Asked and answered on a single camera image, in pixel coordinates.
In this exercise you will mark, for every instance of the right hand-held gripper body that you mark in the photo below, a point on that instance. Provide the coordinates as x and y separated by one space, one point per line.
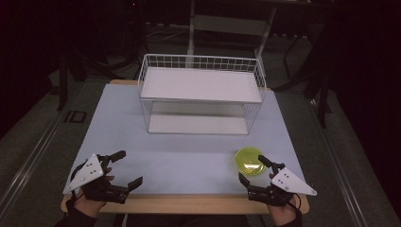
291 184

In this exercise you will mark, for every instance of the yellow-green plastic plate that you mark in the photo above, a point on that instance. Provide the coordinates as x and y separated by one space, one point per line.
247 159

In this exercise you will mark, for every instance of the metal floor rail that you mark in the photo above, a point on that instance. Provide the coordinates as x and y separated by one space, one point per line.
28 164
339 164

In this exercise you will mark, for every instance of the wooden table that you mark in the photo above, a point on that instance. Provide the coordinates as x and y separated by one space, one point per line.
189 203

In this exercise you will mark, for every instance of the black tripod stand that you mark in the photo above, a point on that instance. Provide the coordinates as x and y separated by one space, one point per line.
321 91
66 72

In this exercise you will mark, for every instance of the person's left hand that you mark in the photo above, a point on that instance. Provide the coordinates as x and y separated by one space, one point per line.
88 206

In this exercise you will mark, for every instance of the white metal frame stand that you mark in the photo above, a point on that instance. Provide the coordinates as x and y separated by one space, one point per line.
230 25

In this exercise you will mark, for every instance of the pale blue table mat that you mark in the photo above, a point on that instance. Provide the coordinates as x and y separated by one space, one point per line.
176 157

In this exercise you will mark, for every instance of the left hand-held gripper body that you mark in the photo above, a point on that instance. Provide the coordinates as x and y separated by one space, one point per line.
90 171

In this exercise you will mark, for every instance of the person's right hand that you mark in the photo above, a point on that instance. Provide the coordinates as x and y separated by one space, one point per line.
283 214

